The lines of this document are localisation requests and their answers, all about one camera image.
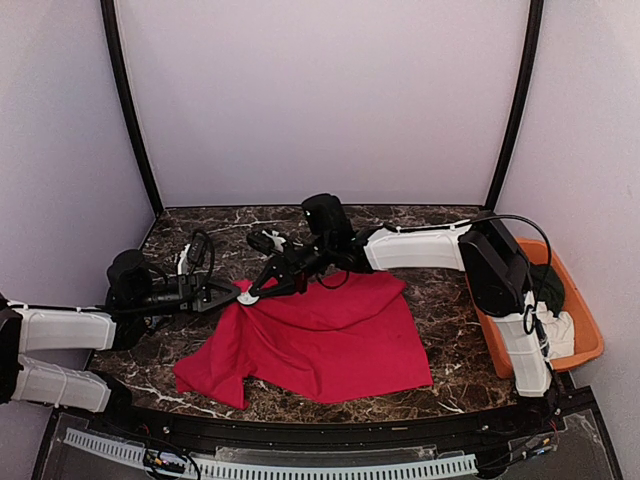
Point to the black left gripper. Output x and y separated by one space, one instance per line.
191 294

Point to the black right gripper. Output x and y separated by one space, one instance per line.
274 267

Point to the round brooch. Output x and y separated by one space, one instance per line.
247 299

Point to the magenta t-shirt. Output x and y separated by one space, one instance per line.
355 339

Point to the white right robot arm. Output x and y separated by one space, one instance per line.
496 267

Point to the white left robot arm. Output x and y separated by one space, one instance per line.
28 329

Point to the dark green garment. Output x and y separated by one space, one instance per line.
549 287

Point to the white garment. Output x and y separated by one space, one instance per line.
559 330

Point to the white slotted cable duct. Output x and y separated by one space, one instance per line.
243 463

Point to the black left frame post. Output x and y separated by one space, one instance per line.
127 104

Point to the black frame post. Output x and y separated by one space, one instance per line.
127 104
518 104

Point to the black front rail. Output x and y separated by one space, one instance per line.
480 431

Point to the black right frame post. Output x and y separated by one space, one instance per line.
518 104

